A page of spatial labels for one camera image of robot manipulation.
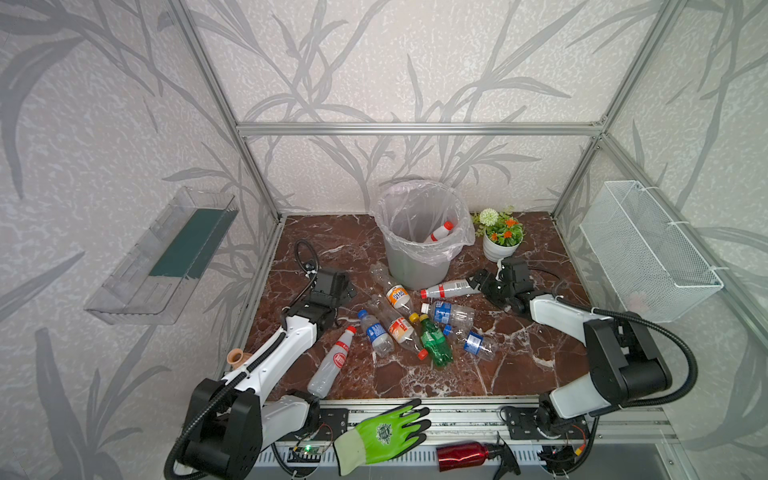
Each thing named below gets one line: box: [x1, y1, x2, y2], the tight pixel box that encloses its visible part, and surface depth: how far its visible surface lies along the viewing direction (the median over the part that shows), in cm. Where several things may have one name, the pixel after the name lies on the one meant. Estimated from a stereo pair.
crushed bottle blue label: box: [455, 329, 496, 360], surface depth 84 cm
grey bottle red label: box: [307, 325, 357, 399], surface depth 81 cm
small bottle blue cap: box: [357, 309, 395, 358], surface depth 87 cm
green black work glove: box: [334, 399, 432, 477], surface depth 72 cm
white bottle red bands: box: [420, 279, 481, 299], surface depth 96 cm
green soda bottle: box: [419, 314, 454, 367], surface depth 87 cm
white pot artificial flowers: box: [472, 208, 525, 262], surface depth 101 cm
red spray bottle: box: [436, 431, 521, 480], surface depth 69 cm
